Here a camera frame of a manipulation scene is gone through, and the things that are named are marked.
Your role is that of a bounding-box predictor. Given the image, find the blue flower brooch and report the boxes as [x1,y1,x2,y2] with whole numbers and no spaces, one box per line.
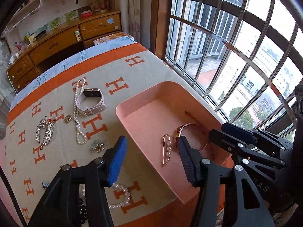
[91,139,104,153]

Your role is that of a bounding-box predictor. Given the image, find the pearl safety pin brooch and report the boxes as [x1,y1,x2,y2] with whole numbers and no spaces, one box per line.
[162,134,172,166]

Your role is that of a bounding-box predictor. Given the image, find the red string bracelet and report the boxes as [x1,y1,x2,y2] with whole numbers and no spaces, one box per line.
[174,111,210,153]

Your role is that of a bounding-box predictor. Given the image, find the white pearl bracelet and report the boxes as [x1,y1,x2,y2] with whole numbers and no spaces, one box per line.
[81,182,132,210]

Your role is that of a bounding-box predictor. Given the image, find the long pearl necklace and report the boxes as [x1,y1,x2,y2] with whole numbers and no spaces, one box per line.
[72,77,88,146]

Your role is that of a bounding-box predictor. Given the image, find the black bead bracelet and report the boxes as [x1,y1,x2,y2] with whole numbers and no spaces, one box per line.
[77,197,89,225]

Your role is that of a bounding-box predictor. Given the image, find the pink rectangular tray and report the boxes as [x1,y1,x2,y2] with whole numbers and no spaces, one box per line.
[116,81,229,203]

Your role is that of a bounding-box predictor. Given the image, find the silver leaf rhinestone brooch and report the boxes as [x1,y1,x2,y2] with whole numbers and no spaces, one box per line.
[35,116,58,150]

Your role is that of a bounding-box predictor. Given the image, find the pink strap smartwatch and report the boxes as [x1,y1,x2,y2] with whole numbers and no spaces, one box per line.
[76,88,106,116]

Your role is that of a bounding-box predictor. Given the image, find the orange beige H-pattern blanket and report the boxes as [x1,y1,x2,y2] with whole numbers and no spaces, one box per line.
[4,43,221,226]

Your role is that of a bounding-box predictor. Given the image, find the small gold round pendant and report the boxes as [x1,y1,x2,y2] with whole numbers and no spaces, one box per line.
[64,114,72,123]

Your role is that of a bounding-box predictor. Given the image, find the small silver crystal earring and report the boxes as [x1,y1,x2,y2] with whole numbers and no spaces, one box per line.
[42,181,50,190]

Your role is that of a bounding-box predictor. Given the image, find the metal window security bars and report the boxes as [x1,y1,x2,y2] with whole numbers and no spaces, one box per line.
[165,0,302,141]

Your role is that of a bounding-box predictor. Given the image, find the light blue patterned sheet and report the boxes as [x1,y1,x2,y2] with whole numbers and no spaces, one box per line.
[10,36,136,111]

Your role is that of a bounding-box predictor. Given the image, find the white lace covered furniture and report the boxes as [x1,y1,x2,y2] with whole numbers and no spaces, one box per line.
[0,40,16,126]

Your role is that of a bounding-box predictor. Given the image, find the magazine by the desk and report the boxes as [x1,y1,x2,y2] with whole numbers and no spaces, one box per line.
[93,32,134,45]

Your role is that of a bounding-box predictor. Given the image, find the wooden desk with drawers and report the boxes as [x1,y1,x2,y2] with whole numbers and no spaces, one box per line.
[7,10,122,93]

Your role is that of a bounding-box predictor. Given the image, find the red small box on desk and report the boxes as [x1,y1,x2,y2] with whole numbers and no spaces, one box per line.
[81,10,92,19]

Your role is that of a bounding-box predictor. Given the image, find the white wire hanging basket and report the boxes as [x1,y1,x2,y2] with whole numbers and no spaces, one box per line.
[4,0,43,32]

